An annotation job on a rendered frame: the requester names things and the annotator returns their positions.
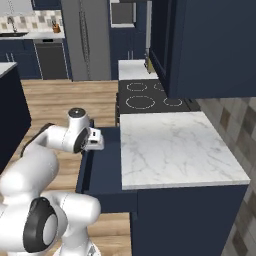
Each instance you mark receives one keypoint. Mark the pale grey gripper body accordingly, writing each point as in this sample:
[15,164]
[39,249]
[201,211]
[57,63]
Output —
[95,145]

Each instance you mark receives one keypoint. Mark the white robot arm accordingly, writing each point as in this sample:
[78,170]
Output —
[30,173]

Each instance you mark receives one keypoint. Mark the navy open drawer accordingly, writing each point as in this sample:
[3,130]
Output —
[103,166]

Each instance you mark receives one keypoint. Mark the black hob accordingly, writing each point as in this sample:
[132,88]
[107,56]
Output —
[150,96]

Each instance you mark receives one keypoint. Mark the navy kitchen island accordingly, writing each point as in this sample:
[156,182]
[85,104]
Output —
[11,113]

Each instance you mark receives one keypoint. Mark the dark grey dishwasher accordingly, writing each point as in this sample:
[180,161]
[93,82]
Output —
[51,60]

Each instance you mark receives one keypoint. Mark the olive yellow bottle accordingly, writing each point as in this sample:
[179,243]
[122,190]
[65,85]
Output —
[149,65]

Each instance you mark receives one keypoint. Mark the navy tall cupboard run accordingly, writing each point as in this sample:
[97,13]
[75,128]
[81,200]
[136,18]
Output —
[128,46]

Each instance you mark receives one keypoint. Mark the grey fridge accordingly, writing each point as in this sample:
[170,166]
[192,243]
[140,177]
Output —
[85,40]

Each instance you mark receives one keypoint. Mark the navy base cupboard run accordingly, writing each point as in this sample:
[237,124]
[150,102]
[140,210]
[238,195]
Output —
[20,58]

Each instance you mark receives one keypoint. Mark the brown pot with tools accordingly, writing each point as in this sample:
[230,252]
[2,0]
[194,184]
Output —
[56,28]

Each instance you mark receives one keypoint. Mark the grey microwave oven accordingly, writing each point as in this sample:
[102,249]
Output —
[122,14]

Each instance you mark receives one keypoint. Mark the dark sink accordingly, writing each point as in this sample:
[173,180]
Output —
[12,34]

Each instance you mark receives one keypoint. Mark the metal tap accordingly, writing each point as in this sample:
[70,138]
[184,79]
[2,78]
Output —
[12,23]

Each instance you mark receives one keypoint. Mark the small navy wall cupboard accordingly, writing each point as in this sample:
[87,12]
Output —
[46,4]

